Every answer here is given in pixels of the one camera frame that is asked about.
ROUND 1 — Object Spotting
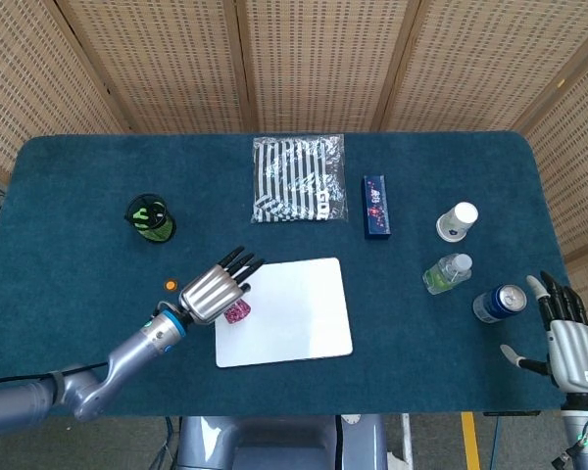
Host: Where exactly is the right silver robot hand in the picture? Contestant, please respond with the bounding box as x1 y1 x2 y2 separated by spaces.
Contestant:
500 270 588 396

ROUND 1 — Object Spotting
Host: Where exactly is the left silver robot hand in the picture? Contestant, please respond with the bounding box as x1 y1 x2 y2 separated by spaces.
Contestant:
177 246 266 326

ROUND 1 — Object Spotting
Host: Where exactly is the magenta patterned card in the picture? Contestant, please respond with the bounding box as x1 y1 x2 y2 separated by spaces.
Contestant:
223 299 252 324

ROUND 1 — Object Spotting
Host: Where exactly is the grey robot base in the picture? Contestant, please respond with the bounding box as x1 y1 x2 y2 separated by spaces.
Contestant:
175 414 389 470

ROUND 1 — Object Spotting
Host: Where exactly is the white board black frame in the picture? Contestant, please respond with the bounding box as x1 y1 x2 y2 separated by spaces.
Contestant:
214 257 354 369

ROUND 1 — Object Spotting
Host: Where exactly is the striped cloth in plastic bag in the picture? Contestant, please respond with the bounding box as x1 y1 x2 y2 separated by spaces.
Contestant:
250 134 350 225

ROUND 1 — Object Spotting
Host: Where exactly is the black mesh pen holder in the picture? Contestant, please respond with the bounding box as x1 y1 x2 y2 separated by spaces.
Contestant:
123 193 177 245

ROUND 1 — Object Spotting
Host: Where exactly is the blue soda can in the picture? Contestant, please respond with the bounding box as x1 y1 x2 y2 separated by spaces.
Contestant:
472 283 528 324

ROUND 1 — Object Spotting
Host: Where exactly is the green item in holder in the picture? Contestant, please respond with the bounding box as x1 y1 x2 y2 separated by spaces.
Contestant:
132 205 173 242

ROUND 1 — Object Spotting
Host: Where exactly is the clear bottle green label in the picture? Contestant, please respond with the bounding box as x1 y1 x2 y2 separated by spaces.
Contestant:
422 253 473 296

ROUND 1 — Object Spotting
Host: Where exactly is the teal felt tablecloth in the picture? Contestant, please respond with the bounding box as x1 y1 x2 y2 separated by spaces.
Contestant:
0 130 577 418

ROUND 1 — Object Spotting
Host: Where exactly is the white paper cup leaf print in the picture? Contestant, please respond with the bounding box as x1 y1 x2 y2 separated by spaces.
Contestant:
435 201 479 243

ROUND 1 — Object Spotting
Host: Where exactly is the dark blue rectangular box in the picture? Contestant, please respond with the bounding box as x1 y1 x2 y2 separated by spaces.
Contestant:
362 174 392 241

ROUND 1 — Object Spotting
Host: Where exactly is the woven wooden folding screen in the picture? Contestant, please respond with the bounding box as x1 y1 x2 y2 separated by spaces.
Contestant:
0 0 588 339

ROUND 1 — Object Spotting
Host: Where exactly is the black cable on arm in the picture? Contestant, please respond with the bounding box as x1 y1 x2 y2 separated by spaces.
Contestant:
0 360 110 391

